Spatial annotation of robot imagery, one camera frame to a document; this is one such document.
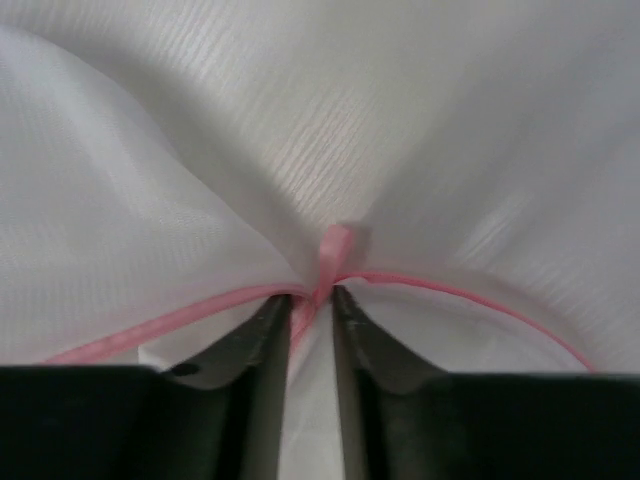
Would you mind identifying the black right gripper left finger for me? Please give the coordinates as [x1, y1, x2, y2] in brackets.
[1, 295, 292, 479]

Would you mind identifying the white mesh pink-trimmed laundry bag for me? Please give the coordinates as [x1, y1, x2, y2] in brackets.
[1, 1, 639, 479]

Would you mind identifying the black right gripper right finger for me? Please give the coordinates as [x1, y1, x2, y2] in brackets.
[331, 286, 639, 479]

